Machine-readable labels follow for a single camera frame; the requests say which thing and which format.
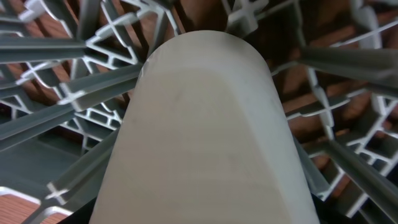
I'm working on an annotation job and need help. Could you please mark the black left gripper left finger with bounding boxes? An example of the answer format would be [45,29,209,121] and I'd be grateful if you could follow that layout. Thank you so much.
[57,198,96,224]

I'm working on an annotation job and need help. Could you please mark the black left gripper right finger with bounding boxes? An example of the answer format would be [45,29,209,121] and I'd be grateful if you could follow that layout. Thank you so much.
[311,194,363,224]

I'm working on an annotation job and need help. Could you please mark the small pale green bowl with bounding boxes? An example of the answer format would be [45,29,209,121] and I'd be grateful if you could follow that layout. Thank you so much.
[90,30,318,224]

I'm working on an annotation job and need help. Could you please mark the grey dishwasher rack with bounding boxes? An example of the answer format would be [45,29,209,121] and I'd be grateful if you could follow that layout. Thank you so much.
[1,0,397,223]

